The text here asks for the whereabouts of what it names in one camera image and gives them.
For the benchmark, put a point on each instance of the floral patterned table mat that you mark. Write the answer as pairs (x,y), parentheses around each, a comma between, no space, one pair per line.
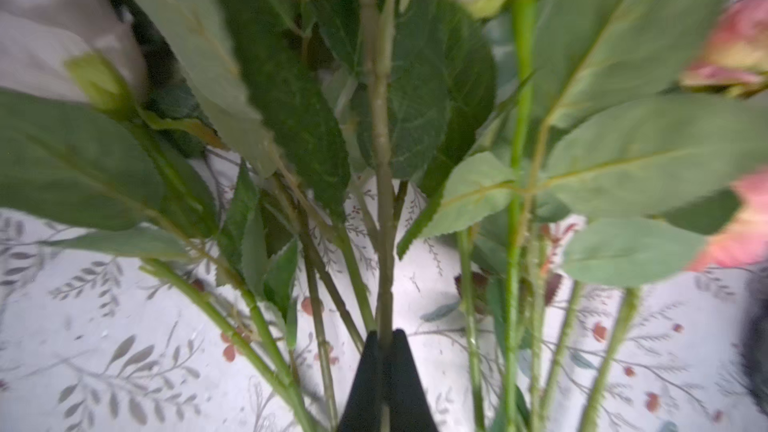
(90,343)

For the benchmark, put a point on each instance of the white peony flower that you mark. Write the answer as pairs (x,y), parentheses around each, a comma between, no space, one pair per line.
(524,74)

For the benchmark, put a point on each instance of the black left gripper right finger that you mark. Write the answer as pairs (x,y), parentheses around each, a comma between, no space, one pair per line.
(409,410)

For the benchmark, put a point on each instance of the light pink rose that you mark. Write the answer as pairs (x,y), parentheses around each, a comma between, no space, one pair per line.
(401,55)

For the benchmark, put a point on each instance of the pink peony spray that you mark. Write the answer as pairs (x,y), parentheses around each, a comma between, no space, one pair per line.
(678,181)

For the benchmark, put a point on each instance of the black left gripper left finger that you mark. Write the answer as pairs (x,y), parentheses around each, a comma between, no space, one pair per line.
(362,412)

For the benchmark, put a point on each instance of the white blue rose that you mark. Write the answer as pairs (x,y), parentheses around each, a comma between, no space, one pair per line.
(73,147)

